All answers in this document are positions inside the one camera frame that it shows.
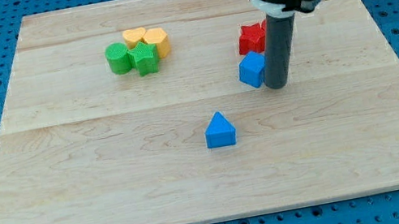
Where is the red star block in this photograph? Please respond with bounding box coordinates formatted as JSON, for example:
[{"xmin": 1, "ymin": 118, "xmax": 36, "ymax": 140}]
[{"xmin": 238, "ymin": 23, "xmax": 266, "ymax": 55}]

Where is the yellow hexagon block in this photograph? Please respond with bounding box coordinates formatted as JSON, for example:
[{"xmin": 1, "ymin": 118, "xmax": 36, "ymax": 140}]
[{"xmin": 143, "ymin": 28, "xmax": 171, "ymax": 58}]

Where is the green cylinder block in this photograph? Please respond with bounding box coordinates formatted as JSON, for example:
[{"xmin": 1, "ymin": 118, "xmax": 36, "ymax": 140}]
[{"xmin": 105, "ymin": 42, "xmax": 132, "ymax": 75}]

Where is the blue cube block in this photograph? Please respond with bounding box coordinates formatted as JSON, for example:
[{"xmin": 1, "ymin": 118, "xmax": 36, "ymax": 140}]
[{"xmin": 238, "ymin": 51, "xmax": 265, "ymax": 88}]

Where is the yellow heart block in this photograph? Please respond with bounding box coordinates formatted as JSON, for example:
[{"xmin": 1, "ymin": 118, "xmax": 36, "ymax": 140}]
[{"xmin": 122, "ymin": 27, "xmax": 147, "ymax": 50}]

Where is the green star block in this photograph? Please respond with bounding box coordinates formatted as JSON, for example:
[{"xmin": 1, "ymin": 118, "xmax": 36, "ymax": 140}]
[{"xmin": 127, "ymin": 41, "xmax": 160, "ymax": 77}]

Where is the blue triangle block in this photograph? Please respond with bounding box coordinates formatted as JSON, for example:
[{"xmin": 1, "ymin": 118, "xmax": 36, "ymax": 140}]
[{"xmin": 204, "ymin": 111, "xmax": 237, "ymax": 149}]

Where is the red block behind rod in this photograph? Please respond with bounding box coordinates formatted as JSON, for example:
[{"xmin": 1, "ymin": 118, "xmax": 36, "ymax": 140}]
[{"xmin": 260, "ymin": 19, "xmax": 267, "ymax": 32}]

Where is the wooden board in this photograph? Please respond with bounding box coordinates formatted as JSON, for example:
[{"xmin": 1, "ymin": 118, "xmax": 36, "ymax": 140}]
[{"xmin": 0, "ymin": 0, "xmax": 399, "ymax": 224}]

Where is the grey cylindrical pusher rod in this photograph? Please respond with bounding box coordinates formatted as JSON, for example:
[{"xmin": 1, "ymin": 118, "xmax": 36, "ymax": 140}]
[{"xmin": 264, "ymin": 13, "xmax": 295, "ymax": 89}]

